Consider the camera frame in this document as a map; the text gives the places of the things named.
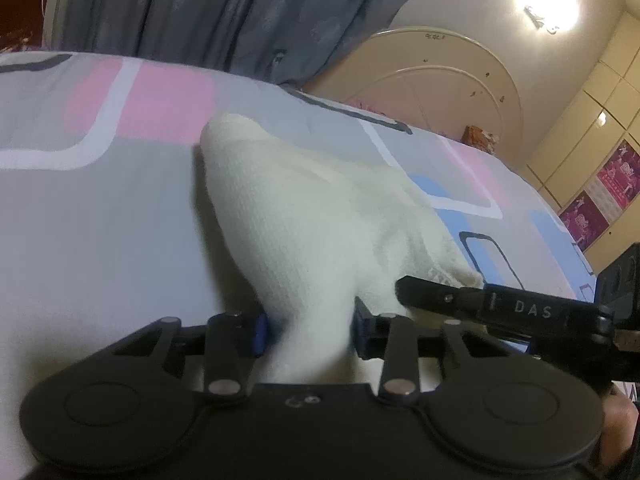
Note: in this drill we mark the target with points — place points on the blue-grey curtain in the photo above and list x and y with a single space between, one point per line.
225 10

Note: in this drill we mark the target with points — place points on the pink wall poster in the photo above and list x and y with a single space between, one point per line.
622 172
582 222

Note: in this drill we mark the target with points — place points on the brown scalloped headboard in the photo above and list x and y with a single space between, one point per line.
20 5

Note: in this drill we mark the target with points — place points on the pastel patterned bed sheet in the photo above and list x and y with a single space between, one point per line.
100 185

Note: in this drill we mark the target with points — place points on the white towel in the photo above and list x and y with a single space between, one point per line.
280 220

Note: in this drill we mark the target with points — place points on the cream arched board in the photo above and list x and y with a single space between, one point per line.
450 75

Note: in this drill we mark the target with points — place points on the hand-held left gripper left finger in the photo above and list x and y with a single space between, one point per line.
259 334

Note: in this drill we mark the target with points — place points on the orange patterned cloth bundle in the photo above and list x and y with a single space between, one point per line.
479 138

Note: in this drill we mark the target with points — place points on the cream built-in wardrobe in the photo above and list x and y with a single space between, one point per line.
590 110

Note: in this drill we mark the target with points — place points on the person's right hand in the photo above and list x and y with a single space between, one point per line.
617 430

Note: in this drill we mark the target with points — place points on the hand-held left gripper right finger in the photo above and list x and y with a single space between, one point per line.
358 331

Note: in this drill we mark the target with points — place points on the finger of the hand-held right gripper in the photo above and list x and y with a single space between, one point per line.
500 305

